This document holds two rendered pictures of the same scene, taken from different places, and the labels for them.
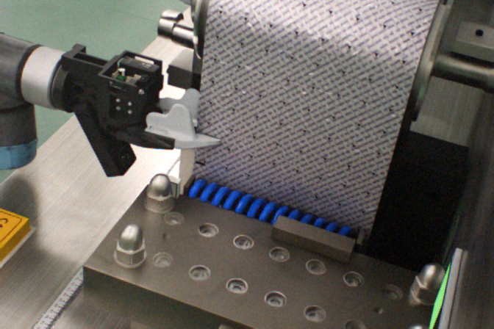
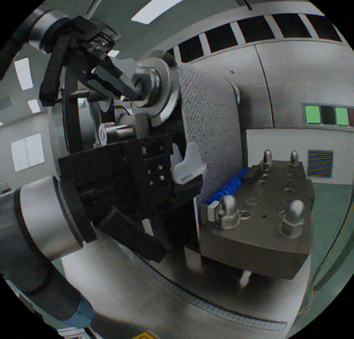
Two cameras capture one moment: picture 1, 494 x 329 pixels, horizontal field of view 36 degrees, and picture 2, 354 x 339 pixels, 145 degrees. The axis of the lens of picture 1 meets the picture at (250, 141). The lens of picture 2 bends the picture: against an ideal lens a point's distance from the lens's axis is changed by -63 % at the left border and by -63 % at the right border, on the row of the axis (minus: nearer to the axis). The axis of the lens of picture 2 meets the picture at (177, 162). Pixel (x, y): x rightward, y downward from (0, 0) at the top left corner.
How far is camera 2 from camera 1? 86 cm
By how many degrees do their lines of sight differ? 59
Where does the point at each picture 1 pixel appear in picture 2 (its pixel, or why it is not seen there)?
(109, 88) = (136, 161)
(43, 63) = (38, 189)
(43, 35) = not seen: hidden behind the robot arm
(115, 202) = (142, 281)
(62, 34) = not seen: hidden behind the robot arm
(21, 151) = (84, 307)
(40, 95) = (62, 234)
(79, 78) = (90, 180)
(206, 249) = (268, 201)
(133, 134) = (186, 189)
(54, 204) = (126, 311)
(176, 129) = (194, 168)
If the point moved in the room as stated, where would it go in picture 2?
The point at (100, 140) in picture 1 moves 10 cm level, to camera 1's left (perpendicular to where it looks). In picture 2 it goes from (144, 238) to (78, 293)
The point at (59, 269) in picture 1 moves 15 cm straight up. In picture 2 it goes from (203, 323) to (199, 291)
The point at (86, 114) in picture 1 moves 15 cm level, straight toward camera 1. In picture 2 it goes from (119, 221) to (289, 215)
